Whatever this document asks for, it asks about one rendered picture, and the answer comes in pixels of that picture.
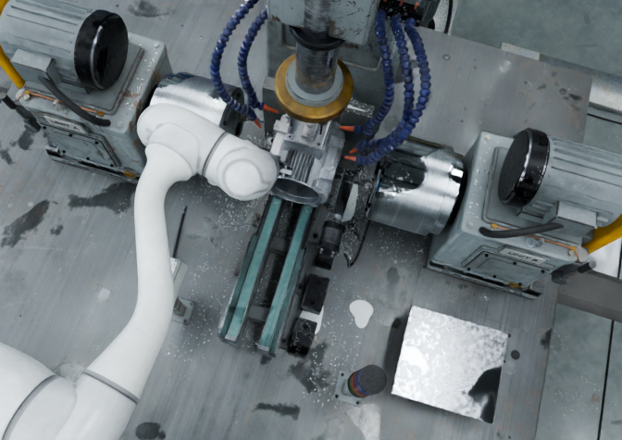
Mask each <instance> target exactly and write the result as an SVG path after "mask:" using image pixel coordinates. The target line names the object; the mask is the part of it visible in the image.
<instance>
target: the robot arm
mask: <svg viewBox="0 0 622 440"><path fill-rule="evenodd" d="M137 133H138V135H139V137H140V139H141V141H142V143H143V144H144V145H145V146H147V147H146V148H145V154H146V156H147V163H146V166H145V168H144V170H143V173H142V175H141V178H140V180H139V182H138V185H137V188H136V193H135V200H134V219H135V236H136V252H137V269H138V299H137V304H136V308H135V310H134V313H133V315H132V317H131V320H130V321H129V323H128V324H127V326H126V327H125V328H124V329H123V331H122V332H121V333H120V334H119V335H118V336H117V337H116V338H115V340H114V341H113V342H112V343H111V344H110V345H109V346H108V347H107V348H106V349H105V351H104V352H103V353H102V354H101V355H100V356H99V357H98V358H97V359H96V360H95V361H94V362H93V363H92V364H91V365H90V366H89V367H88V368H87V369H86V370H85V371H84V373H83V374H82V375H81V377H80V378H79V379H78V380H77V381H76V383H74V382H72V381H70V380H67V379H65V378H63V377H60V376H58V375H57V374H55V373H54V372H52V371H50V370H49V369H48V368H47V367H45V366H44V365H43V364H42V363H41V362H39V361H37V360H36V359H34V358H32V357H30V356H28V355H26V354H24V353H22V352H20V351H18V350H17V349H15V348H13V347H11V346H8V345H5V344H3V343H1V342H0V440H119V438H120V437H121V435H122V434H123V432H124V430H125V429H126V427H127V424H128V422H129V420H130V418H131V414H132V412H133V411H134V410H135V408H136V406H137V404H138V402H139V400H140V398H141V395H142V393H143V389H144V387H145V384H146V382H147V379H148V377H149V374H150V372H151V369H152V368H153V366H154V363H155V361H156V357H157V355H158V353H159V351H160V348H161V346H162V345H163V343H164V340H165V338H166V335H167V332H168V327H169V325H170V321H171V317H172V311H173V304H174V286H173V276H172V268H171V262H170V254H169V247H168V234H167V226H166V219H165V210H164V201H165V196H166V193H167V191H168V189H169V187H170V186H171V185H172V184H173V183H174V182H178V181H188V180H189V179H190V178H191V177H192V176H194V175H196V174H197V173H198V174H200V175H202V176H204V177H206V178H207V179H208V180H210V181H212V182H214V183H215V184H216V185H217V186H219V187H220V188H221V189H222V190H223V191H224V192H225V193H226V194H228V195H229V196H231V197H233V198H236V199H239V200H244V201H248V200H254V199H257V198H259V197H261V196H263V195H265V194H266V193H267V192H268V191H269V190H270V189H271V188H272V186H273V185H274V183H275V181H276V180H277V179H278V177H279V175H281V174H282V175H283V176H286V177H287V178H291V176H292V170H293V168H292V167H290V165H289V164H288V162H286V161H281V160H280V156H278V155H274V154H272V153H271V152H270V151H269V152H268V151H266V150H263V149H260V148H258V146H256V145H253V144H250V143H248V142H245V141H244V140H242V139H240V138H238V137H236V136H234V135H232V134H230V133H228V132H225V131H224V130H222V129H221V128H219V127H218V126H217V124H215V123H214V122H212V121H211V120H209V119H206V118H205V117H203V116H201V115H199V114H197V113H195V112H192V111H191V110H189V109H187V108H184V107H180V106H177V105H173V104H169V103H157V104H155V105H151V106H149V107H148V108H147V109H146V110H145V111H144V112H143V113H142V114H141V116H140V117H139V119H138V122H137Z"/></svg>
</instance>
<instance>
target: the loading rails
mask: <svg viewBox="0 0 622 440"><path fill-rule="evenodd" d="M272 196H273V198H272ZM274 197H275V198H274ZM277 197H278V198H279V199H278V198H277ZM280 201H281V202H280ZM274 202H275V203H276V202H277V203H276V204H275V203H274ZM285 203H286V199H284V200H283V198H280V197H279V196H275V195H270V194H268V197H267V202H266V204H264V209H263V212H262V215H261V214H258V213H255V218H254V221H253V223H252V225H253V227H256V228H257V229H256V232H255V233H254V234H252V235H251V238H250V241H249V244H248V246H247V249H246V252H245V254H244V257H243V262H242V263H241V262H239V264H238V267H237V270H236V272H235V276H236V277H237V279H236V282H235V284H234V287H233V290H232V293H231V295H230V300H229V303H228V305H227V308H226V311H225V314H224V316H223V315H221V316H220V318H219V321H218V326H217V329H218V330H219V331H218V338H219V339H220V341H221V342H223V343H226V344H229V345H232V346H237V347H239V344H240V342H241V339H242V336H243V331H244V328H245V325H246V322H247V320H249V321H254V322H258V323H261V324H264V325H265V327H264V330H263V333H262V336H261V339H260V342H259V345H258V347H257V349H258V352H259V354H262V355H265V356H269V357H273V358H276V356H277V354H278V351H279V348H281V349H285V350H288V347H289V343H290V341H291V336H290V335H288V334H285V333H284V329H285V326H286V323H287V319H288V317H289V314H290V310H291V307H292V302H293V299H294V296H295V295H301V296H304V293H305V288H306V285H307V282H304V281H300V277H301V273H302V270H303V267H304V264H305V255H306V246H307V243H309V244H313V245H317V243H318V242H319V240H320V237H321V234H322V232H319V231H316V230H312V228H313V224H314V221H315V219H316V215H317V210H318V207H311V206H310V205H309V204H306V205H307V207H306V208H305V204H303V206H302V209H301V212H300V215H299V218H298V221H297V224H296V227H295V230H294V233H293V236H292V240H291V241H290V240H287V239H284V238H280V237H278V236H275V234H276V231H277V228H278V225H279V222H280V217H281V214H282V211H283V209H284V206H285ZM308 211H309V212H308ZM311 211H312V212H311ZM306 212H307V213H306ZM310 212H311V213H310ZM269 252H272V253H275V254H279V255H282V256H285V257H286V259H285V262H284V265H283V268H282V272H281V275H280V279H279V282H278V286H277V289H276V292H275V295H274V297H273V301H272V304H271V307H270V309H268V308H263V307H259V306H257V305H253V302H254V299H255V294H256V291H257V288H258V285H259V283H260V280H261V277H262V274H263V271H264V268H265V265H266V262H267V257H268V254H269Z"/></svg>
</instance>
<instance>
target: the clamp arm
mask: <svg viewBox="0 0 622 440"><path fill-rule="evenodd" d="M354 182H355V176H352V175H349V174H345V173H344V174H343V175H342V179H341V183H340V187H339V191H338V194H337V198H336V201H335V205H334V209H333V212H332V217H334V215H335V217H337V218H338V215H339V219H342V218H343V214H344V211H345V209H346V206H347V203H348V200H349V196H350V193H351V191H352V188H353V185H354Z"/></svg>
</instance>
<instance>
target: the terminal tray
mask: <svg viewBox="0 0 622 440"><path fill-rule="evenodd" d="M332 122H333V119H332V120H330V121H327V124H326V125H324V126H323V127H322V130H323V131H322V134H321V135H320V134H319V130H320V125H319V124H318V123H306V122H300V120H297V119H294V118H292V127H291V125H290V124H289V127H288V130H287V132H286V135H285V138H284V151H288V149H289V148H290V151H295V149H296V152H298V150H300V152H301V153H302V150H303V153H305V152H306V154H307V155H308V153H309V156H312V154H313V157H315V156H316V159H318V160H320V159H322V156H323V154H324V151H325V146H326V143H327V141H328V138H329V135H330V129H331V125H332ZM297 123H298V124H297ZM300 123H301V124H302V125H301V124H300ZM293 125H294V126H295V127H294V126H293ZM317 126H318V127H317ZM326 126H327V127H326ZM325 128H326V129H325ZM296 134H297V135H296ZM293 135H294V136H295V137H293ZM301 137H302V138H301ZM318 137H320V138H318ZM316 138H317V139H316ZM321 138H322V139H323V140H322V139H321ZM313 139H314V140H313ZM297 140H298V142H297ZM307 140H308V141H307ZM321 140H322V142H321ZM306 141H307V142H308V143H310V144H308V143H307V142H306ZM310 141H311V142H310Z"/></svg>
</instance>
